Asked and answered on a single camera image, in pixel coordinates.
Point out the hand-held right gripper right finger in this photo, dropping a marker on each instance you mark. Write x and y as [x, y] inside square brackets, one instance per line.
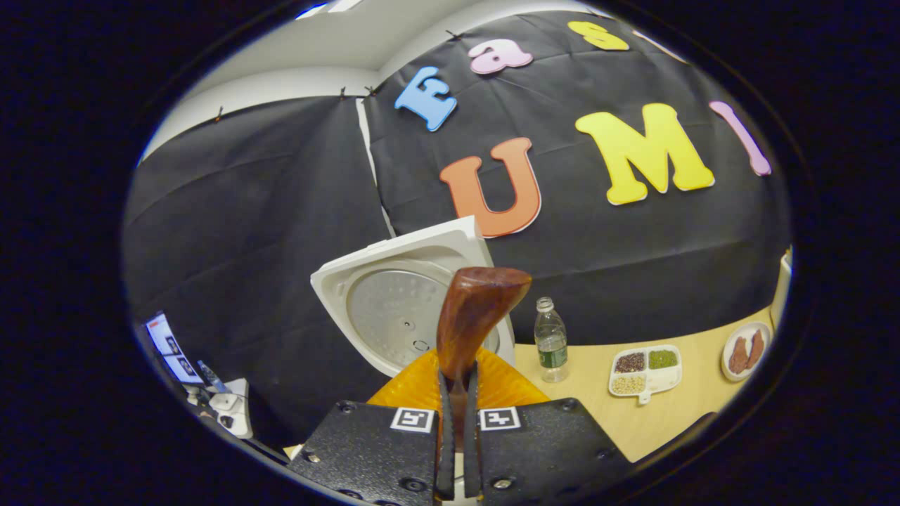
[545, 453]

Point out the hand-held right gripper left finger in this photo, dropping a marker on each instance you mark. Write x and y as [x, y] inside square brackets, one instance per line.
[365, 453]

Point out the white rice cooker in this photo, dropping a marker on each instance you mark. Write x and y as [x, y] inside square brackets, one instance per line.
[394, 309]

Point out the brown wooden spoon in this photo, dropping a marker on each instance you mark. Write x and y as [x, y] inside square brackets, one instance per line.
[474, 316]

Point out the clear plastic water bottle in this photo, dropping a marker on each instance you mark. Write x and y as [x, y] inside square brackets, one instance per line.
[552, 344]

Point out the white divided grain dish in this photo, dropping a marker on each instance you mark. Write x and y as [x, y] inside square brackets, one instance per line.
[643, 372]

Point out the white side desk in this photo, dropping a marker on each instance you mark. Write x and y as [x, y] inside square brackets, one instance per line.
[239, 411]

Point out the white round plate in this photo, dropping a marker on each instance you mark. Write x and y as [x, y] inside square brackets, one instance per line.
[731, 372]

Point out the brown meat piece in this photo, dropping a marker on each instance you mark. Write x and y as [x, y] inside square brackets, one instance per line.
[756, 348]
[738, 357]

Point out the computer monitor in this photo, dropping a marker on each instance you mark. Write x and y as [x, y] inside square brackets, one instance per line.
[172, 348]

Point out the long ceiling light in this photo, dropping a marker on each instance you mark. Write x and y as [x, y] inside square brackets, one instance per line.
[330, 7]

